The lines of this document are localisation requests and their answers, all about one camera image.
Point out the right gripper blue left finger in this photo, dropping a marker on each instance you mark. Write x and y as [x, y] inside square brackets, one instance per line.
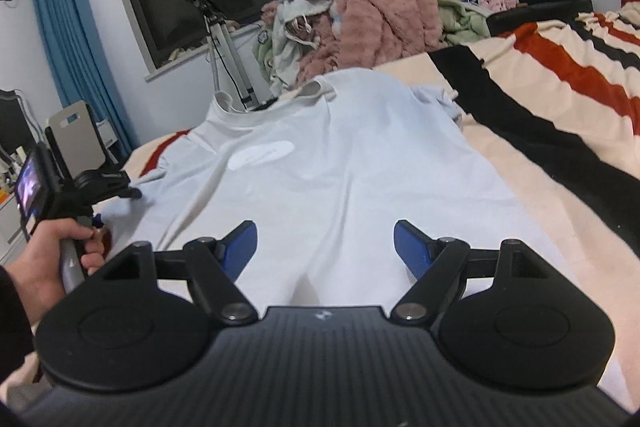
[236, 249]

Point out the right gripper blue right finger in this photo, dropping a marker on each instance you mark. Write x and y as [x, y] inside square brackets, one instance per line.
[416, 249]

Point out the white t-shirt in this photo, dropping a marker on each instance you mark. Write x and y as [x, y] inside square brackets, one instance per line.
[327, 172]

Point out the pile of pale clothes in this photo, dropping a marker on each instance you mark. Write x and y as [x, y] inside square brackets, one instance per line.
[300, 21]

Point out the left hand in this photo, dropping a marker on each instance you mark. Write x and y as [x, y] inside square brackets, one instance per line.
[35, 274]

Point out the blue curtain left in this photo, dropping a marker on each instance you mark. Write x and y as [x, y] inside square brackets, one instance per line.
[79, 66]

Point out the striped cream red black blanket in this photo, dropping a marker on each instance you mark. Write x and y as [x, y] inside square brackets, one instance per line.
[564, 96]

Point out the silver tripod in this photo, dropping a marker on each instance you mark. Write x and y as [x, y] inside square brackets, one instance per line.
[222, 51]

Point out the small pink garment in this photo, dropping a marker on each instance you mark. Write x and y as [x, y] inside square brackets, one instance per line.
[497, 6]

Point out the black armchair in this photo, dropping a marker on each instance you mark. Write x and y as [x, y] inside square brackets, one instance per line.
[534, 11]

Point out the wavy frame mirror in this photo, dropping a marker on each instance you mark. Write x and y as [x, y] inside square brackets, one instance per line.
[16, 128]

